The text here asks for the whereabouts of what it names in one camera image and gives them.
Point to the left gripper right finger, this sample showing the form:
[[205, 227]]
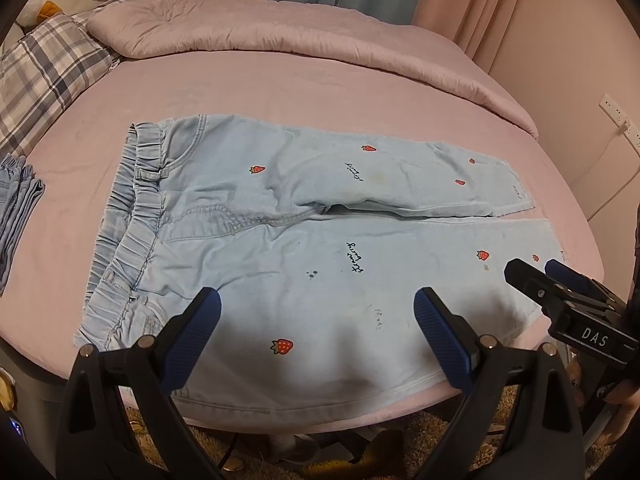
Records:
[[543, 437]]

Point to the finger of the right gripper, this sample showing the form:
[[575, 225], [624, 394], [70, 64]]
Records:
[[534, 284], [570, 274]]

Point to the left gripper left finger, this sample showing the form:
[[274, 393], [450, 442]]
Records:
[[95, 439]]

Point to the light blue strawberry pants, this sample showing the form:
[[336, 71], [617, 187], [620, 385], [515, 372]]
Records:
[[317, 243]]

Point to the person's right hand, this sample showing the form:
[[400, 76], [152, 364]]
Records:
[[621, 405]]

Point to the dark storage bin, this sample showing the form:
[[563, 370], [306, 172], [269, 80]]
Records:
[[36, 401]]

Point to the brown fuzzy rug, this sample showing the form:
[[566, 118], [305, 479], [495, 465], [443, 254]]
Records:
[[395, 450]]

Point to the pink bed sheet mattress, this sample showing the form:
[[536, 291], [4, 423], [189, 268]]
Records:
[[77, 159]]

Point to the folded blue jeans stack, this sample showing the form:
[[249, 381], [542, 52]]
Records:
[[21, 190]]

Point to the plaid pillow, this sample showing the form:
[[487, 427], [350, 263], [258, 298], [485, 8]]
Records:
[[45, 72]]

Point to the pink folded quilt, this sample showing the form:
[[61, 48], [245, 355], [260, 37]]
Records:
[[139, 29]]

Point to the white wall power strip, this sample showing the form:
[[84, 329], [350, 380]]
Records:
[[625, 127]]

